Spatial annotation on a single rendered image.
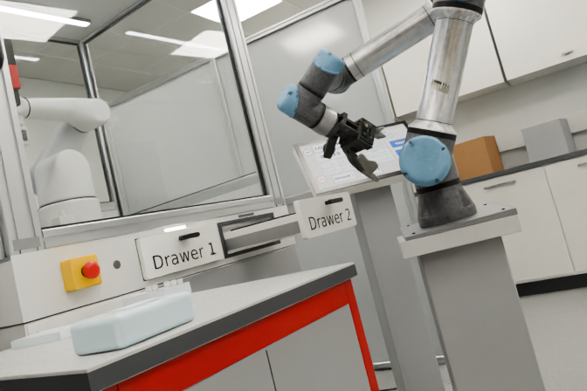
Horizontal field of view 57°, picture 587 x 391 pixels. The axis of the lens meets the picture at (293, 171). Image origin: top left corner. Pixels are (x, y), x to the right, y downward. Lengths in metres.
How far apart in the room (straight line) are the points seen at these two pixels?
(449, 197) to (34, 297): 0.99
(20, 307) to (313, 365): 0.65
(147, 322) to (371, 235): 1.58
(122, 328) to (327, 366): 0.43
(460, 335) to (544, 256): 2.77
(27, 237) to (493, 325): 1.09
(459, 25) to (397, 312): 1.30
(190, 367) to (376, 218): 1.57
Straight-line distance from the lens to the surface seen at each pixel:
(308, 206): 1.55
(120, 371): 0.71
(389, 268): 2.27
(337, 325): 1.07
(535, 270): 4.18
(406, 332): 2.31
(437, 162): 1.28
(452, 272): 1.40
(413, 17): 1.49
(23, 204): 1.36
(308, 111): 1.38
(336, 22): 3.17
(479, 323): 1.43
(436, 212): 1.42
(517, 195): 4.12
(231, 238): 1.70
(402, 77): 4.69
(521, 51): 4.53
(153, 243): 1.51
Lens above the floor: 0.85
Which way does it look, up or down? 6 degrees up
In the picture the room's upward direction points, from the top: 14 degrees counter-clockwise
